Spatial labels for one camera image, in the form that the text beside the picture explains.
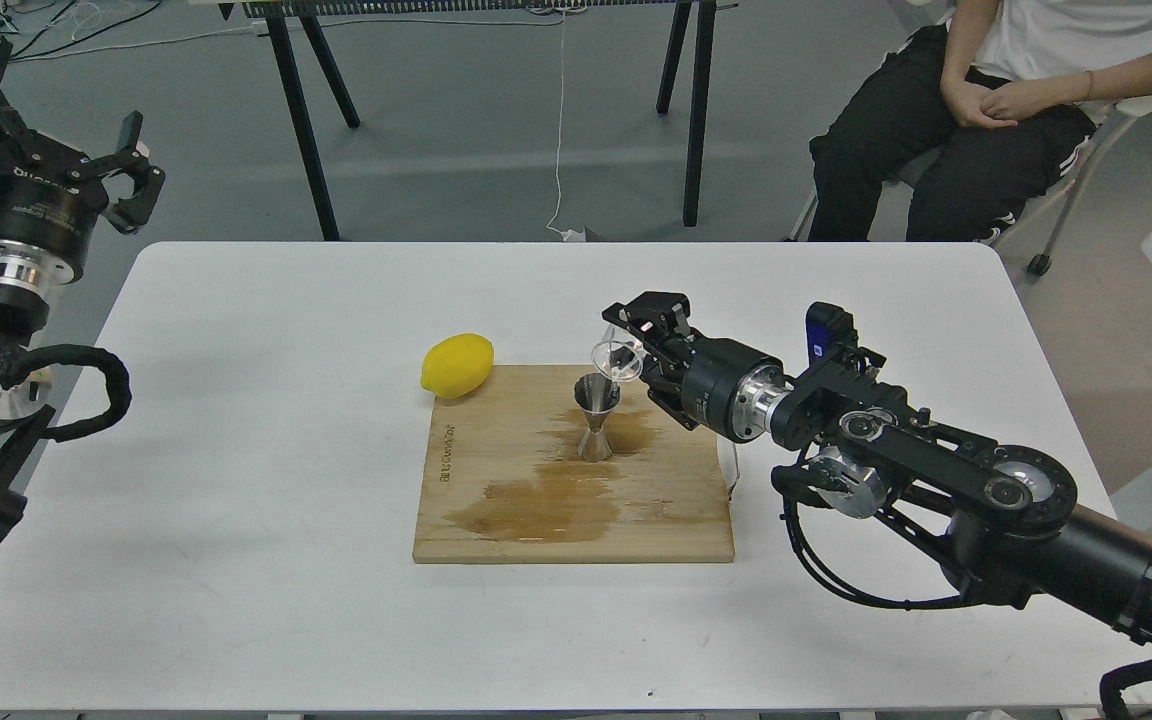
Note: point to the black cable bundle floor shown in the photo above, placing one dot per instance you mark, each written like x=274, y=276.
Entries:
x=35, y=30

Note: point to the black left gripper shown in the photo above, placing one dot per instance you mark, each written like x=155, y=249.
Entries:
x=45, y=228

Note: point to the yellow lemon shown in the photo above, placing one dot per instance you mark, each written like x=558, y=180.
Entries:
x=457, y=365

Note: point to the clear glass cup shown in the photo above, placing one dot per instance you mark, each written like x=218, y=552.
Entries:
x=618, y=355

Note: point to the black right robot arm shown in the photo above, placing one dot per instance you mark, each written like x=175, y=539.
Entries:
x=1002, y=521

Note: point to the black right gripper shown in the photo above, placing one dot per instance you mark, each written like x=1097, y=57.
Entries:
x=721, y=384

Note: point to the white chair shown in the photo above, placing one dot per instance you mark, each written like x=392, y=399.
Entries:
x=1065, y=195

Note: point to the seated person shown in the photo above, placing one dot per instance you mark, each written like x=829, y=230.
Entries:
x=1004, y=91

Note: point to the black trestle table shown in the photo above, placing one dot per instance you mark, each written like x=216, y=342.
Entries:
x=478, y=120

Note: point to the steel double jigger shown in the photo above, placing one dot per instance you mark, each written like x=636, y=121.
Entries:
x=597, y=398

